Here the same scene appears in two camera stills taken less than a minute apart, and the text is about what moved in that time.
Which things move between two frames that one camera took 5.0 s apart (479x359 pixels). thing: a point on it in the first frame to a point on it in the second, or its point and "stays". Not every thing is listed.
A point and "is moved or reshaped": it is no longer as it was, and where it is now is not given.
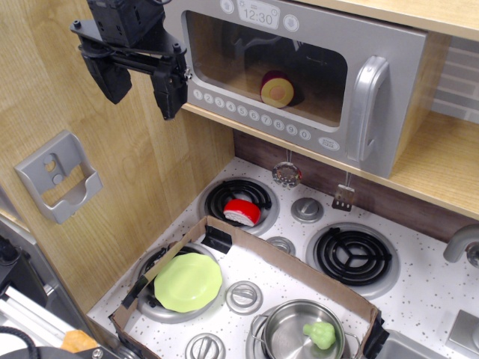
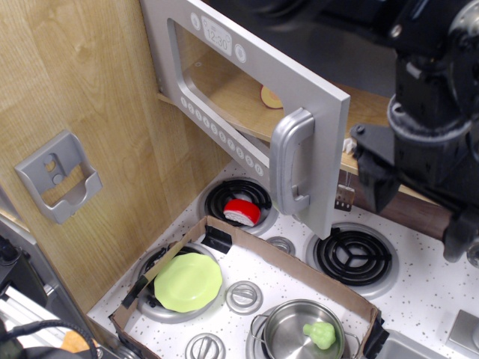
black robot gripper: (132, 34) to (431, 155)
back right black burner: (355, 258) stays
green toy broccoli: (321, 333) stays
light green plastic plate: (187, 282) stays
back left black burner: (242, 189) stays
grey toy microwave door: (340, 76) is moved or reshaped
